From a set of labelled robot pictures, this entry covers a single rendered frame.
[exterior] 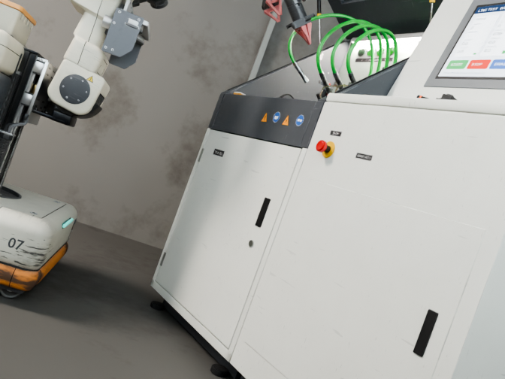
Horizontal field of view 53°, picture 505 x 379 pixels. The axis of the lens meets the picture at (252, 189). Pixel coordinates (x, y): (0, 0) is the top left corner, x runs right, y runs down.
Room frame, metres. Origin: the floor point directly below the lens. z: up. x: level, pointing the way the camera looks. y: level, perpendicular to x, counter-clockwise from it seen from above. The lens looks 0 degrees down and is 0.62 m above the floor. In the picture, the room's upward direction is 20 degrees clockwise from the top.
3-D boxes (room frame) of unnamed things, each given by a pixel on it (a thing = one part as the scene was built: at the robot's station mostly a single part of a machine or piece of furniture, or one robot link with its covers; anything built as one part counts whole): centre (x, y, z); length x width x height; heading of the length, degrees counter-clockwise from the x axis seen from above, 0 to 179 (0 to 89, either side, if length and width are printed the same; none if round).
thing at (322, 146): (1.51, -0.16, 0.80); 0.05 x 0.04 x 0.05; 34
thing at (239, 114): (1.91, 0.06, 0.87); 0.62 x 0.04 x 0.16; 34
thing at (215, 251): (1.90, 0.07, 0.44); 0.65 x 0.02 x 0.68; 34
